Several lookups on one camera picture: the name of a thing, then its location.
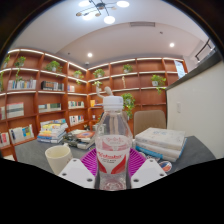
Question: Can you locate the clear water bottle red label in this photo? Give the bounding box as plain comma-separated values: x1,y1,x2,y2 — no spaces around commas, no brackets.
94,95,134,191

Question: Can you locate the stack of colourful books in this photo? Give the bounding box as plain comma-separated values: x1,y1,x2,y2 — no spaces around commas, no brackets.
36,121,69,144

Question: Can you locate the flat pile of magazines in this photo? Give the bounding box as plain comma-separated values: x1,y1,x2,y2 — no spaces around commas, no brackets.
63,129,97,150

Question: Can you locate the black ceiling track rail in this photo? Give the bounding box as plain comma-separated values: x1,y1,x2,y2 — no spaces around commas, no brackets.
194,38,214,61

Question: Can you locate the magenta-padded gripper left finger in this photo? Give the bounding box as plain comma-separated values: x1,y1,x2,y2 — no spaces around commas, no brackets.
57,148,100,190

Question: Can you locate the stack of white books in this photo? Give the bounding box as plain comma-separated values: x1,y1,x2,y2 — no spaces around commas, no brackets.
134,127,188,163

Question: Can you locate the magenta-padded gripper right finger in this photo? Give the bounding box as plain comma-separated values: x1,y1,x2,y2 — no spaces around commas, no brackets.
129,148,168,190

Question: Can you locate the branched ceiling lamp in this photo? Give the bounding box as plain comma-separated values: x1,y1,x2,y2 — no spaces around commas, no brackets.
75,0,131,25

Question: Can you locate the wooden shelf unit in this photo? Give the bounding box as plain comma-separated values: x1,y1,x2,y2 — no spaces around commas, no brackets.
0,48,189,158

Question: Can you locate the tan upholstered chair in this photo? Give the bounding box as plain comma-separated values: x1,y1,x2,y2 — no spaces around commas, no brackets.
133,109,167,137

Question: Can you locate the cream ribbed cup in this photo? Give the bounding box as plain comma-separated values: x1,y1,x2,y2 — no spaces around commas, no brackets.
44,143,74,176

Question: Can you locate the ceiling air vent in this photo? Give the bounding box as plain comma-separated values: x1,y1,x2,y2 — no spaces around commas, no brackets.
129,21,156,28

